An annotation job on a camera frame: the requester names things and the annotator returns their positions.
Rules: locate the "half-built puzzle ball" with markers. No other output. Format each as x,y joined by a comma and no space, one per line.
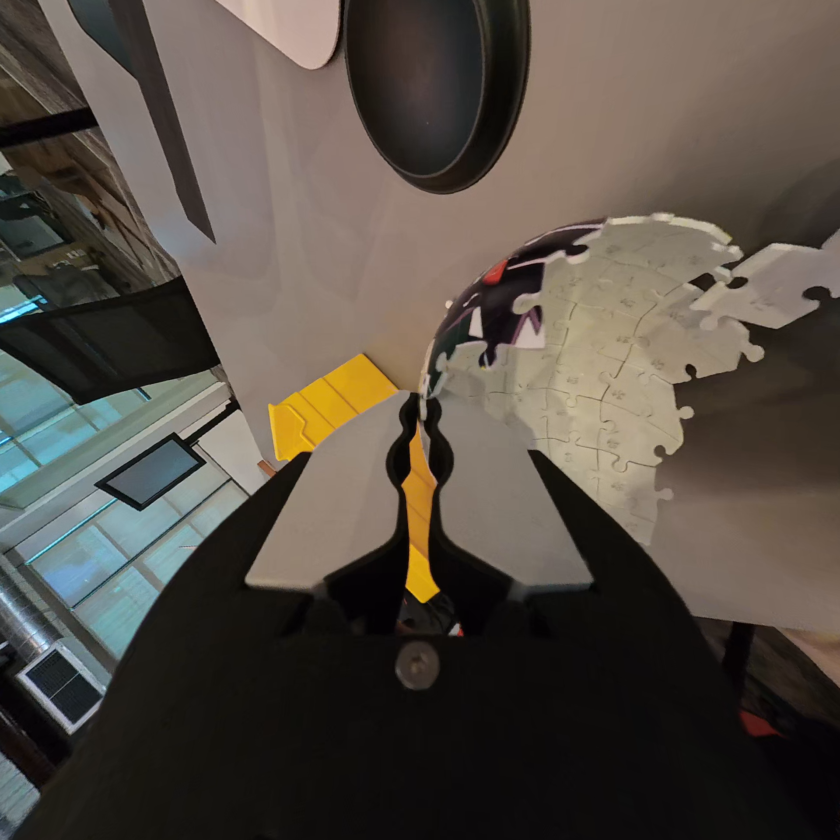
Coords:
610,394

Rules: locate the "black hanging screen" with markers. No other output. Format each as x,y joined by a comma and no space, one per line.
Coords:
151,471

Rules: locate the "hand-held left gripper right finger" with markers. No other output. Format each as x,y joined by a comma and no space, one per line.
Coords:
512,518

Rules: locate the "white vent unit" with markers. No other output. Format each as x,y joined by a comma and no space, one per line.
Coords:
59,689

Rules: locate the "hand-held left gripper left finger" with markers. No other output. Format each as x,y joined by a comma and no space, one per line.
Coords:
328,518

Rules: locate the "silver ventilation duct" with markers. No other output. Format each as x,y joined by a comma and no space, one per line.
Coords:
26,610

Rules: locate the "black mesh office chair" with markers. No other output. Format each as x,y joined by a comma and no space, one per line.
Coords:
118,341

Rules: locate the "dark table edge rail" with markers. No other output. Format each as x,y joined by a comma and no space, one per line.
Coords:
164,131

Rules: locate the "black pole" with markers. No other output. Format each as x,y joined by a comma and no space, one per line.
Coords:
46,130

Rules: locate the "black round stand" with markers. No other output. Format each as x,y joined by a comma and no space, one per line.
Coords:
433,92

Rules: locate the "white puzzle piece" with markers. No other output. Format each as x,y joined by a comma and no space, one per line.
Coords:
774,289

